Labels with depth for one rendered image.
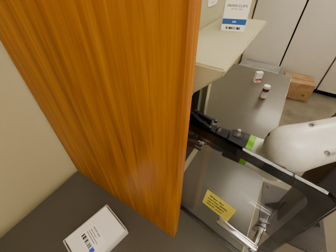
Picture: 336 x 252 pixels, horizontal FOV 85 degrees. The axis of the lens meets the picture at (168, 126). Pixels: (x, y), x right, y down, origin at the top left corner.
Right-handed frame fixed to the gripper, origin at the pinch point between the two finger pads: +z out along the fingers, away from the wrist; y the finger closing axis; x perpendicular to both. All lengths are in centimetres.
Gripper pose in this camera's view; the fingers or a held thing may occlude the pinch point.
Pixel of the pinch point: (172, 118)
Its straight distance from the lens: 66.6
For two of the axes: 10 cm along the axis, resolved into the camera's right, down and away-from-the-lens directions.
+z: -8.5, -3.6, 3.9
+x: 0.0, 7.3, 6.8
